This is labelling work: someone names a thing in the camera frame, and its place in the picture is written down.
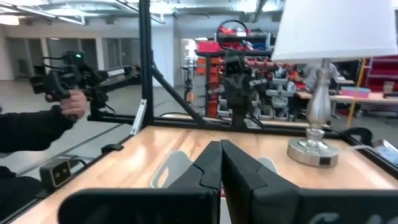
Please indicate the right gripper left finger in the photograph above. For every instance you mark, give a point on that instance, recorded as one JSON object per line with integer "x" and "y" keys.
{"x": 174, "y": 205}

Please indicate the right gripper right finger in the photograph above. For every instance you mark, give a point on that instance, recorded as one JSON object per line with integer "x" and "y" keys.
{"x": 280, "y": 205}

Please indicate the person's forearm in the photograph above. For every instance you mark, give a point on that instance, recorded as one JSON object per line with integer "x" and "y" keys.
{"x": 28, "y": 130}

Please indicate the shelving rack with bins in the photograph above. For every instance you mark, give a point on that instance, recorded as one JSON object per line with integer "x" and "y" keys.
{"x": 273, "y": 93}

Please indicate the black table edge clamp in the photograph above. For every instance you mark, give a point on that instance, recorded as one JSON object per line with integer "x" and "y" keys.
{"x": 112, "y": 148}

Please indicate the white shade silver table lamp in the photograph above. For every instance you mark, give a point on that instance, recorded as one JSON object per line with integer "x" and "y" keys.
{"x": 332, "y": 28}

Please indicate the pink and blue box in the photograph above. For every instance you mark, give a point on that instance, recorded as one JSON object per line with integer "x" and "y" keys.
{"x": 354, "y": 92}

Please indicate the blue plastic tote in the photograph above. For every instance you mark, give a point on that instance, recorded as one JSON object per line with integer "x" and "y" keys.
{"x": 387, "y": 154}

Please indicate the wooden background desk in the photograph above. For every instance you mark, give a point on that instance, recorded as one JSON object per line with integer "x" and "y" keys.
{"x": 373, "y": 98}

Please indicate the person's hand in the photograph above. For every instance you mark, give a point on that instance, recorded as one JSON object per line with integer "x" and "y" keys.
{"x": 73, "y": 104}

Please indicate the red storage shelf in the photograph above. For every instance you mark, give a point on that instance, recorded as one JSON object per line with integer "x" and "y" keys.
{"x": 382, "y": 67}

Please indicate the person's leg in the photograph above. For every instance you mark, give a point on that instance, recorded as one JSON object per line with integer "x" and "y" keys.
{"x": 15, "y": 193}

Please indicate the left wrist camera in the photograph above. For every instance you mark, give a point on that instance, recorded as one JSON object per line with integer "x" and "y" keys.
{"x": 234, "y": 65}

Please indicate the silver metal bracket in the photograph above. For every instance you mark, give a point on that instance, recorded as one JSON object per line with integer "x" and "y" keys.
{"x": 139, "y": 116}

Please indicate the black aluminium table frame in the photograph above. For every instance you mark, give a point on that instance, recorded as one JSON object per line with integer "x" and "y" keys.
{"x": 146, "y": 62}

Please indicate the black table-level camera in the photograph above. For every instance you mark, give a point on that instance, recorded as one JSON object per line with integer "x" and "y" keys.
{"x": 56, "y": 172}

